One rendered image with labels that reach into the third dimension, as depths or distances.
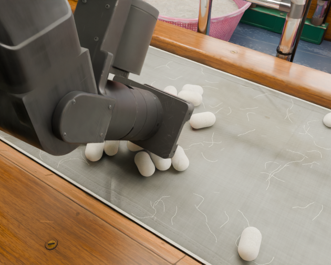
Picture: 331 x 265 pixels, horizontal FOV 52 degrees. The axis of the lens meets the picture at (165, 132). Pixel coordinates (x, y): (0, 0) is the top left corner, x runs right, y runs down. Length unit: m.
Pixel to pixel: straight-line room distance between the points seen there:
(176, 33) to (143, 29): 0.33
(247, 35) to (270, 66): 0.27
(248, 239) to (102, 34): 0.23
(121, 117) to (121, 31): 0.07
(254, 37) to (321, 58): 0.15
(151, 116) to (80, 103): 0.13
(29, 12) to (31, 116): 0.06
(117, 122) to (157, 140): 0.09
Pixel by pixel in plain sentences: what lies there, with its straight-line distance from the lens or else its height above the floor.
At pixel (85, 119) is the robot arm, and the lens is 0.24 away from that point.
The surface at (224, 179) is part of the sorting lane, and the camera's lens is 0.41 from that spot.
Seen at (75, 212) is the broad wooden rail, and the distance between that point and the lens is 0.36.
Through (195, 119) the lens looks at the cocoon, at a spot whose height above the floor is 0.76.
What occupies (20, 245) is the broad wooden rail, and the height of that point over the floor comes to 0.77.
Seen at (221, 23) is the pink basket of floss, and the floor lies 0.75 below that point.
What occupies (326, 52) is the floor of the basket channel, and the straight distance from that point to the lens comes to 0.81.
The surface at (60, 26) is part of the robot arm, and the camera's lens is 0.21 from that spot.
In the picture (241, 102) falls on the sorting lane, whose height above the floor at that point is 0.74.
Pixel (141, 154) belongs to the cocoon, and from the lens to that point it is 0.41.
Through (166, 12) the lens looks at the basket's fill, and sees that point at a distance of 0.77.
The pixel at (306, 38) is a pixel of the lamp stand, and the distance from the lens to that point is 0.84.
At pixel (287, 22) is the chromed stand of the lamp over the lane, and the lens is 0.57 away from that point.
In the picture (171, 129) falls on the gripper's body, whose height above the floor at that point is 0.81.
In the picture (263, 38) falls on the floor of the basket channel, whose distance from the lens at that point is 0.82.
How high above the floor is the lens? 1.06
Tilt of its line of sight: 45 degrees down
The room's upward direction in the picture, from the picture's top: straight up
